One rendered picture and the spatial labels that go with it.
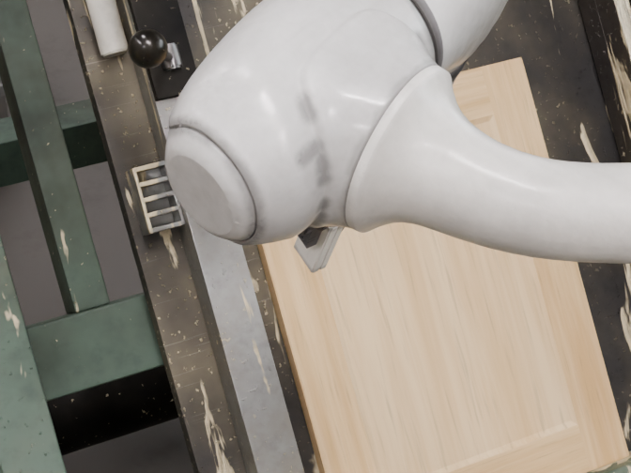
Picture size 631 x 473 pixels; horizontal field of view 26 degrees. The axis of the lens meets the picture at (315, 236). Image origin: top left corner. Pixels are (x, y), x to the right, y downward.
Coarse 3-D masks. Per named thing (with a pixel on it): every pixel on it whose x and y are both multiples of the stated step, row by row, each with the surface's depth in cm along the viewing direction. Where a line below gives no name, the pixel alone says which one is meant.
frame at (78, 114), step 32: (0, 128) 246; (64, 128) 246; (96, 128) 249; (0, 160) 243; (96, 160) 252; (128, 384) 200; (160, 384) 202; (64, 416) 196; (96, 416) 198; (128, 416) 200; (160, 416) 204; (64, 448) 198
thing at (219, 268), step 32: (128, 32) 143; (160, 128) 142; (192, 224) 141; (192, 256) 143; (224, 256) 142; (224, 288) 142; (224, 320) 142; (256, 320) 143; (224, 352) 142; (256, 352) 143; (224, 384) 144; (256, 384) 143; (256, 416) 142; (288, 416) 144; (256, 448) 142; (288, 448) 143
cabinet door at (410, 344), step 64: (512, 64) 159; (512, 128) 159; (384, 256) 152; (448, 256) 155; (512, 256) 158; (320, 320) 148; (384, 320) 151; (448, 320) 154; (512, 320) 157; (576, 320) 160; (320, 384) 147; (384, 384) 151; (448, 384) 153; (512, 384) 156; (576, 384) 159; (320, 448) 147; (384, 448) 150; (448, 448) 153; (512, 448) 155; (576, 448) 158
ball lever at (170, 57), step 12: (132, 36) 130; (144, 36) 129; (156, 36) 129; (132, 48) 129; (144, 48) 129; (156, 48) 129; (168, 48) 140; (132, 60) 130; (144, 60) 129; (156, 60) 129; (168, 60) 139; (180, 60) 140
